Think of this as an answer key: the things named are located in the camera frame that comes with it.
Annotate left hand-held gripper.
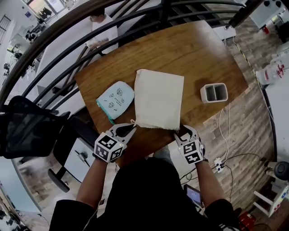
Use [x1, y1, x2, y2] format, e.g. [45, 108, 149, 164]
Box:
[92, 123, 138, 163]

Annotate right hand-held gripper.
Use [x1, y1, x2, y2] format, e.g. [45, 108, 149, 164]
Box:
[173, 125, 206, 166]

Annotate cream drawstring cloth bag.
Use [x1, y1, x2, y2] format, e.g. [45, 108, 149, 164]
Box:
[130, 69, 185, 132]

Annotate person's left forearm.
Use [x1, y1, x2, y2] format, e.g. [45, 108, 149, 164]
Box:
[75, 157, 109, 208]

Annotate person's right forearm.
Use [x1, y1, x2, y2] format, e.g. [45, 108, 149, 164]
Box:
[195, 161, 227, 208]

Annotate white plastic bag red print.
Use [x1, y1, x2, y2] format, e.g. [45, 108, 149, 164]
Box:
[256, 57, 289, 87]

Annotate person's grey trouser leg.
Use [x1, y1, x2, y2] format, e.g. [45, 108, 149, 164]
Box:
[153, 146, 172, 161]

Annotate mint printed pouch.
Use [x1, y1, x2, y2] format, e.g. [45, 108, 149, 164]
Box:
[96, 81, 135, 125]

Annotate white power strip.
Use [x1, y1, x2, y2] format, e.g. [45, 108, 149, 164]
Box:
[213, 157, 225, 174]

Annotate white two-compartment container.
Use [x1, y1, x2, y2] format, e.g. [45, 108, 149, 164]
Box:
[200, 83, 228, 104]

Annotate white drawer cabinet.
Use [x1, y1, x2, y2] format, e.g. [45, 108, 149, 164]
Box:
[65, 137, 97, 184]

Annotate small tablet screen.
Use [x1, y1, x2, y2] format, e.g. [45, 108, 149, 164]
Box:
[183, 184, 203, 207]

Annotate person's black shirt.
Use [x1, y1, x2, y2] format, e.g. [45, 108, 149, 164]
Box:
[48, 157, 240, 231]

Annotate black mesh office chair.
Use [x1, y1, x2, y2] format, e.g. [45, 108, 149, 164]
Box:
[0, 96, 100, 194]

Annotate white step stool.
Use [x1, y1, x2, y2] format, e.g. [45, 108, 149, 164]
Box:
[252, 184, 289, 218]

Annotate white low box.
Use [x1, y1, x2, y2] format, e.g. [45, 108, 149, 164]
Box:
[212, 26, 237, 42]

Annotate dark staircase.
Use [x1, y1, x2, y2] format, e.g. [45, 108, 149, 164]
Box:
[112, 0, 238, 30]

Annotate rack of dark clothes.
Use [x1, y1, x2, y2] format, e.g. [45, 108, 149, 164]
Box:
[37, 6, 53, 18]

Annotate glass entrance doors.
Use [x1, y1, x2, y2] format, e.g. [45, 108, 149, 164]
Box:
[21, 0, 69, 14]

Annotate white power cable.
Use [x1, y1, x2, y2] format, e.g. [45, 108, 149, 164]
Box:
[218, 103, 231, 163]

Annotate black cable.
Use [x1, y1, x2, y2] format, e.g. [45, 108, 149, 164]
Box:
[223, 152, 267, 203]

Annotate group of black wall-hung headsets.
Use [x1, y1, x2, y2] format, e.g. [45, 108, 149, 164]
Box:
[264, 0, 283, 8]

